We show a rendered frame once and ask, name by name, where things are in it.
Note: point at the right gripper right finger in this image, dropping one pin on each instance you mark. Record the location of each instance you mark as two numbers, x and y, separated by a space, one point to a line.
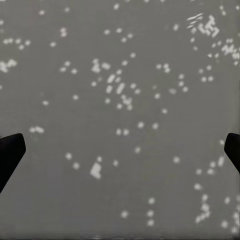
232 149

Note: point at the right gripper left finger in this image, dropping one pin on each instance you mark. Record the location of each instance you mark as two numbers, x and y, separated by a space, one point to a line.
12 149

